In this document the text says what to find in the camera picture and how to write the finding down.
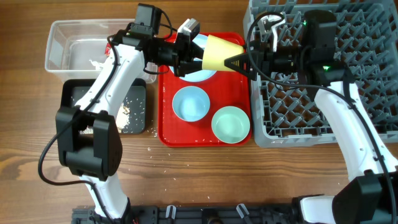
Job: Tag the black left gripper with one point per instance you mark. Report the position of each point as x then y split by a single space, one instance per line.
183 50

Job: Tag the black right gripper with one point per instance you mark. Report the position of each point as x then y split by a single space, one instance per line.
255 62

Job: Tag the yellow plastic cup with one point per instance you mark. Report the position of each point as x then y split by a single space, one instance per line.
216 51

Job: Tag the light blue bowl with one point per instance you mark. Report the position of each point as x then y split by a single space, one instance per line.
191 104

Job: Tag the red snack wrapper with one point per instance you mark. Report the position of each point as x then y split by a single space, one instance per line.
107 50

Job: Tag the rice and food leftovers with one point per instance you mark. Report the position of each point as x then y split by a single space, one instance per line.
123 118

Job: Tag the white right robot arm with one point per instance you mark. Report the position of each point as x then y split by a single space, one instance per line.
371 195

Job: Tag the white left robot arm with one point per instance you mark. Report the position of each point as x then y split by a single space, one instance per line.
87 136

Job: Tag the grey dishwasher rack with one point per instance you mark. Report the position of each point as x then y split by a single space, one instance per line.
366 39

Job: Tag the red serving tray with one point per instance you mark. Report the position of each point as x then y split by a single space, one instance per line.
223 89

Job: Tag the mint green bowl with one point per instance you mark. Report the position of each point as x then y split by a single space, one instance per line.
230 125

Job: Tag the black plastic tray bin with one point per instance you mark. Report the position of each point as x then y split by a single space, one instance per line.
135 100

